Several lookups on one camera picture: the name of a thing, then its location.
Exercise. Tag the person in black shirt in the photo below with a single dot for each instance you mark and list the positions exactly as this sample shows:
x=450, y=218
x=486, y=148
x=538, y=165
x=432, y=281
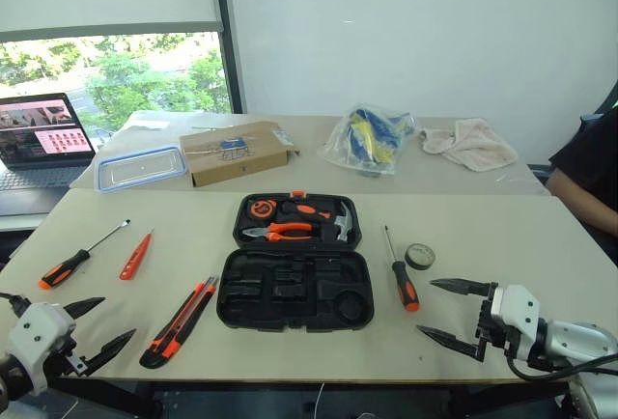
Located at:
x=589, y=168

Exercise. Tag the black electrical tape roll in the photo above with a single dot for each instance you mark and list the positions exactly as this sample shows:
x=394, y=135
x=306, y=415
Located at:
x=420, y=257

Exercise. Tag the black tool case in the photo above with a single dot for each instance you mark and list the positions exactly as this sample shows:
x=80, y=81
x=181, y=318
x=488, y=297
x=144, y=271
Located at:
x=294, y=293

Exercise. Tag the open laptop computer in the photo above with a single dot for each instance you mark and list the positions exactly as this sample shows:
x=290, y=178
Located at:
x=38, y=134

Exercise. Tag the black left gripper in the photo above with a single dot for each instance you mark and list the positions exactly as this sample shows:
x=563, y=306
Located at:
x=72, y=363

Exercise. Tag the orange black tape measure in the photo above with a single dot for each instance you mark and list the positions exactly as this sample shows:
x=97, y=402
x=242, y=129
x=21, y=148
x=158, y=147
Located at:
x=261, y=209

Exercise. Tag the pink towel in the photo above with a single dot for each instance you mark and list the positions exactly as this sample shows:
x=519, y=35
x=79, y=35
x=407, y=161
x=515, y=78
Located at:
x=470, y=146

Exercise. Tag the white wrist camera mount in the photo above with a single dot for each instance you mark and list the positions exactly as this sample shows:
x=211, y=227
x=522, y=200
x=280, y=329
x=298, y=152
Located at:
x=36, y=337
x=516, y=313

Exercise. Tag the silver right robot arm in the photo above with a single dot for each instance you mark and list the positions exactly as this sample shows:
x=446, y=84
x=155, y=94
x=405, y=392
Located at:
x=579, y=342

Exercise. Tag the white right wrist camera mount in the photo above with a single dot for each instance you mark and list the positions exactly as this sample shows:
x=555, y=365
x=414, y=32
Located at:
x=516, y=313

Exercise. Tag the dark window frame post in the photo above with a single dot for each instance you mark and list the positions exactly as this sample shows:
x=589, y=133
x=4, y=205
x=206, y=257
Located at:
x=229, y=33

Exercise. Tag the brown cardboard box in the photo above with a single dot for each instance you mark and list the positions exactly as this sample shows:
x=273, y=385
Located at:
x=232, y=158

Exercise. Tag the small clear plastic packet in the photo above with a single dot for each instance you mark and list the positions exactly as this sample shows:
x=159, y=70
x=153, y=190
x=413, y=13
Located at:
x=282, y=137

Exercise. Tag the orange black utility knife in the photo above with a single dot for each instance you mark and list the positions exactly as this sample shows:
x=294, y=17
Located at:
x=176, y=325

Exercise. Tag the clear container lid blue rim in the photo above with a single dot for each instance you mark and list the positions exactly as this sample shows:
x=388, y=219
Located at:
x=140, y=168

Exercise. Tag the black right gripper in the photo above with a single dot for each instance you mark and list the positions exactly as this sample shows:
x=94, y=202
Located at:
x=486, y=332

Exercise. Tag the clear bag blue yellow contents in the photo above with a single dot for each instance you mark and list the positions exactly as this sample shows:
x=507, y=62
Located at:
x=369, y=141

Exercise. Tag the orange voltage tester pen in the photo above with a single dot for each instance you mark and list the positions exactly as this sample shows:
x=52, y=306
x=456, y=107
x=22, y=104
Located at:
x=135, y=259

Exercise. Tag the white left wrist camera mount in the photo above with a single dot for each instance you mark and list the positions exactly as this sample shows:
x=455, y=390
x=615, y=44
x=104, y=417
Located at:
x=36, y=337

